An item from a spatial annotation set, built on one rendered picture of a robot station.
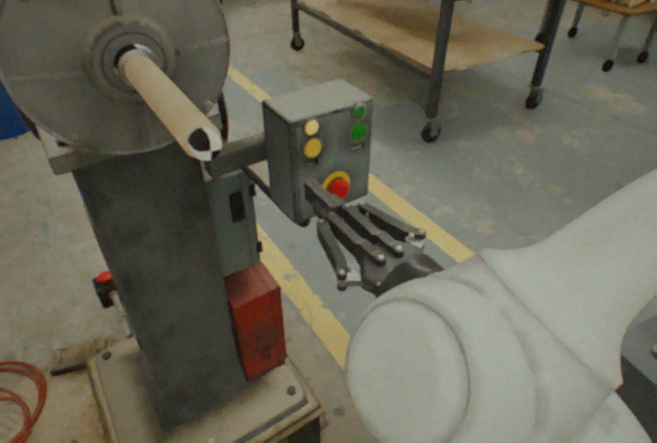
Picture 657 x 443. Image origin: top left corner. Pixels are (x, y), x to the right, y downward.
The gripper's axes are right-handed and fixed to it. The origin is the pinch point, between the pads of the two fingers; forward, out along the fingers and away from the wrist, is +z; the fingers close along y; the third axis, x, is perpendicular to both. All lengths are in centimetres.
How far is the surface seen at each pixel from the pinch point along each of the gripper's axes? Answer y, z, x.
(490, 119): 211, 130, -113
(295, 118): 4.2, 13.9, 4.8
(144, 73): -16.6, 5.9, 19.8
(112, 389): -38, 47, -78
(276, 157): 2.5, 18.5, -4.0
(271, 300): 1, 27, -49
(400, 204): 103, 93, -110
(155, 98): -17.1, 0.7, 19.4
